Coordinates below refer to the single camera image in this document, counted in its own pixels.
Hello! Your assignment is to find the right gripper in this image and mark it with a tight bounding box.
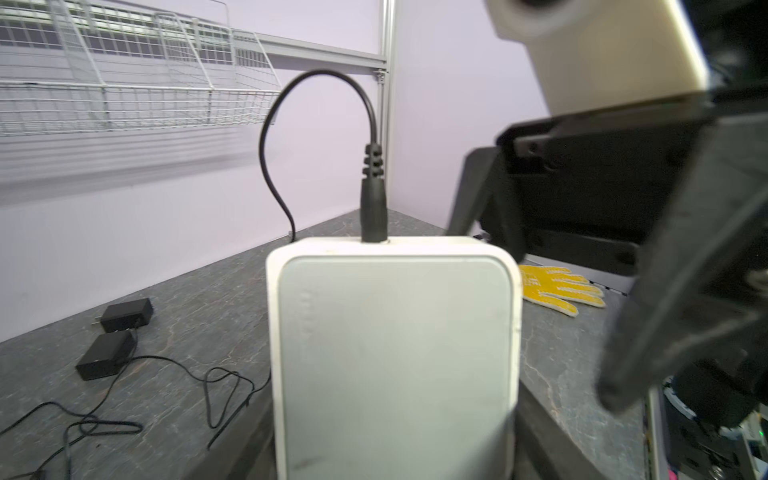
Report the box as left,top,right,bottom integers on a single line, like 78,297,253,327
445,89,767,414

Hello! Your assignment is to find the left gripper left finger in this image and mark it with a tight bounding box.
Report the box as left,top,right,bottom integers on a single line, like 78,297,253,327
181,389,276,479

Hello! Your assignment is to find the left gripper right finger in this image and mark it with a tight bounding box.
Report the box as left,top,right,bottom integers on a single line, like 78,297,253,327
514,383,606,480

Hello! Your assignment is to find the black power adapter near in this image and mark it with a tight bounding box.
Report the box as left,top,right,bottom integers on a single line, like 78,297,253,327
75,330,136,381

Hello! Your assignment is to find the black power adapter far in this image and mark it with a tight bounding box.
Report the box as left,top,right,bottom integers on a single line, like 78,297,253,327
96,298,154,333

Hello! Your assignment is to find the black power adapter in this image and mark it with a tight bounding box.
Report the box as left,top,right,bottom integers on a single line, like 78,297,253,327
96,298,154,333
75,330,136,381

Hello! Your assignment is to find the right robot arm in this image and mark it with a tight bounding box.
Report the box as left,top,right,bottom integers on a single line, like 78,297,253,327
447,85,767,479

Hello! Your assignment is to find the yellow work glove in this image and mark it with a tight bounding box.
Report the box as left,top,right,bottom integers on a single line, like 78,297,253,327
519,265,606,318

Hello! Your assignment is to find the white wire shelf basket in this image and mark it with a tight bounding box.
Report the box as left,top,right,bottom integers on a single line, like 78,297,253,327
1,1,281,137

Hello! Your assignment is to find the white network switch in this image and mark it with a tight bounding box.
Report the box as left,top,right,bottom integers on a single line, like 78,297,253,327
266,236,522,479

